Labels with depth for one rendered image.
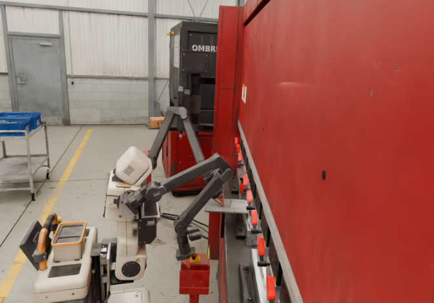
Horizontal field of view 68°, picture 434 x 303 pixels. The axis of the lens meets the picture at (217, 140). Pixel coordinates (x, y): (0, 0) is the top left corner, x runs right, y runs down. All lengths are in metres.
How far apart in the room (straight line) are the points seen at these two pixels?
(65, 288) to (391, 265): 1.63
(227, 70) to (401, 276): 2.42
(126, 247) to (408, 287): 1.65
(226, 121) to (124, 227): 1.32
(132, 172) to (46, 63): 7.44
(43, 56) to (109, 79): 1.58
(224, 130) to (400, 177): 2.43
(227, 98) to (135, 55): 6.27
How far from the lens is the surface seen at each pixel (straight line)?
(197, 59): 2.87
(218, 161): 1.61
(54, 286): 1.87
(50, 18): 9.04
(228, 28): 2.72
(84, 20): 8.93
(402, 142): 0.41
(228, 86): 2.72
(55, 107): 9.11
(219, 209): 2.01
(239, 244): 1.92
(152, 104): 8.73
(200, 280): 1.86
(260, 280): 1.53
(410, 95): 0.40
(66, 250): 1.95
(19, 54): 9.17
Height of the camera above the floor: 1.90
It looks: 15 degrees down
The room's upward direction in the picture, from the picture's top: 3 degrees clockwise
